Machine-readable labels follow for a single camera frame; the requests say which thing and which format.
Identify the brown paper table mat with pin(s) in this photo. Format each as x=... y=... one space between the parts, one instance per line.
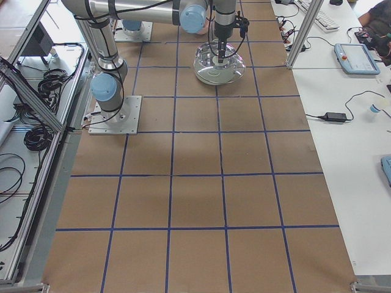
x=221 y=189

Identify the white keyboard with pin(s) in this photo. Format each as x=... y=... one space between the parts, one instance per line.
x=322 y=20

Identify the aluminium frame post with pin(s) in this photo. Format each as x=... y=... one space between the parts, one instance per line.
x=304 y=30

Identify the black power adapter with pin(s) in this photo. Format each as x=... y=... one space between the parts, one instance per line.
x=334 y=117

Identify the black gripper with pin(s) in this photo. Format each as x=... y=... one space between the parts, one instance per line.
x=222 y=32

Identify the person in dark shirt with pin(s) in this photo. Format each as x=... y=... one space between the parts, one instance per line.
x=376 y=22

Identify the white paper cup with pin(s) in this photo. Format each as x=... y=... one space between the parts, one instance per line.
x=378 y=106

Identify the blue teach pendant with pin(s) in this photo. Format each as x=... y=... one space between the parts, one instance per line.
x=386 y=167
x=355 y=59

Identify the aluminium diagonal frame beam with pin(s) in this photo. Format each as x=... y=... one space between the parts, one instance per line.
x=28 y=95

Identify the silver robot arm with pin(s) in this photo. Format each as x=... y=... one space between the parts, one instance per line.
x=132 y=27
x=192 y=16

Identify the glass pot lid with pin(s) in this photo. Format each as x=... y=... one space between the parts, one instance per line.
x=212 y=72

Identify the black electronics box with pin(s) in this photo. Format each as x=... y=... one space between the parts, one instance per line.
x=38 y=45

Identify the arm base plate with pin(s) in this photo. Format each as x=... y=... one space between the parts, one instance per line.
x=125 y=121
x=144 y=36

